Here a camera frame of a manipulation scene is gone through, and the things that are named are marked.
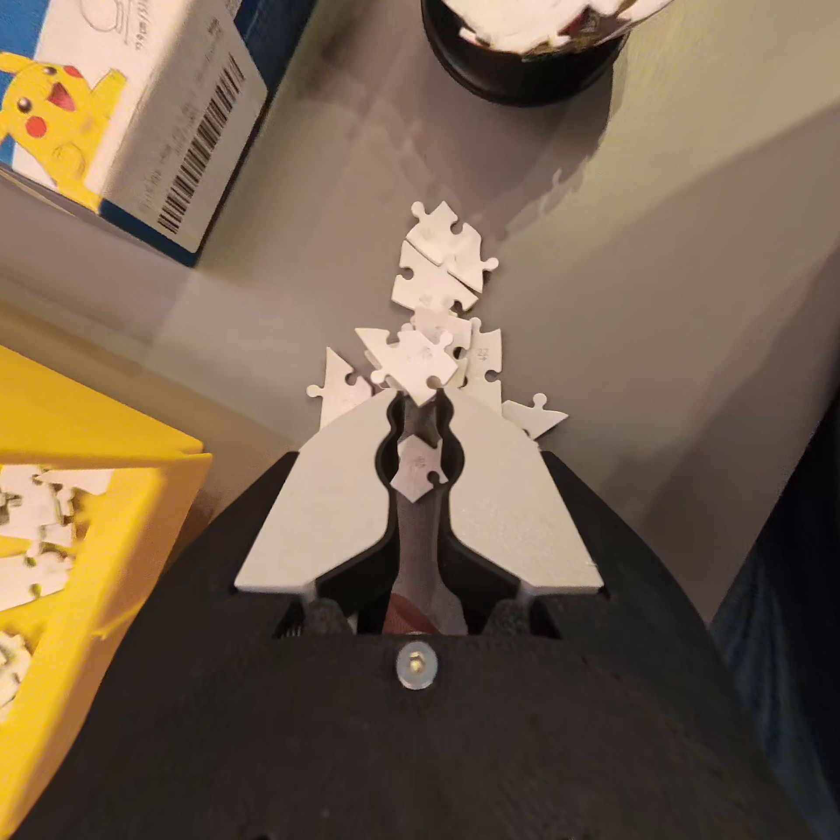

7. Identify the yellow plastic bin holding pieces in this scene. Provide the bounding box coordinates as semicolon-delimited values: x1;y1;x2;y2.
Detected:
0;344;214;834

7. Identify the person's blue jeans leg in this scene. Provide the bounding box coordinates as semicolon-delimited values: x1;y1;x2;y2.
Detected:
709;394;840;788

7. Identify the white jigsaw piece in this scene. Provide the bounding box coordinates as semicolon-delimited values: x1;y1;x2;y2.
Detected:
369;328;460;408

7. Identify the pile of puzzle pieces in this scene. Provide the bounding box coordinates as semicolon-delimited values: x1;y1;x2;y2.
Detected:
0;462;116;723

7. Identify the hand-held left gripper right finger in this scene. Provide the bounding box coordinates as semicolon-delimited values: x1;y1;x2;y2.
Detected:
436;390;605;632

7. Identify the blue puzzle box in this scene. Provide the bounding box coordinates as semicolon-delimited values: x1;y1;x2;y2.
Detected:
0;0;319;269

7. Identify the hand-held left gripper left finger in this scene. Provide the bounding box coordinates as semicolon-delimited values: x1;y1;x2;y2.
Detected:
235;390;401;632

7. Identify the black round ball stand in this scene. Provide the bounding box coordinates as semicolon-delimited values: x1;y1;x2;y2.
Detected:
421;0;627;106

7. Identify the heap of jigsaw pieces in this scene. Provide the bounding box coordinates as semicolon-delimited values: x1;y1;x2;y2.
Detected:
307;200;568;503

